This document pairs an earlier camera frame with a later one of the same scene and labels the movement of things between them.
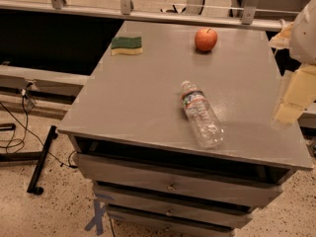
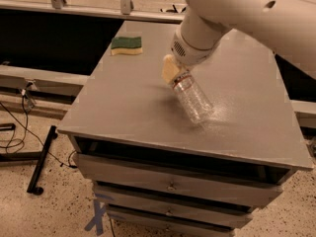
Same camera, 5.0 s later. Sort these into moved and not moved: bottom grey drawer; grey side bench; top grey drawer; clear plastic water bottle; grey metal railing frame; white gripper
Moved: white gripper; clear plastic water bottle
Not moved: bottom grey drawer; grey side bench; grey metal railing frame; top grey drawer
